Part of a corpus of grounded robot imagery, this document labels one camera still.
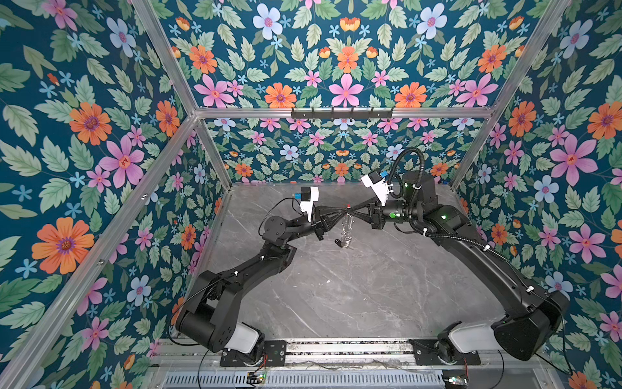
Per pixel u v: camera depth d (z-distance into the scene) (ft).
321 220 2.08
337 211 2.13
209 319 1.40
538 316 1.27
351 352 2.46
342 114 3.06
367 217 2.05
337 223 2.18
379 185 1.94
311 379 2.31
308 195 1.97
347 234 3.42
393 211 1.92
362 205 2.06
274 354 2.41
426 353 2.40
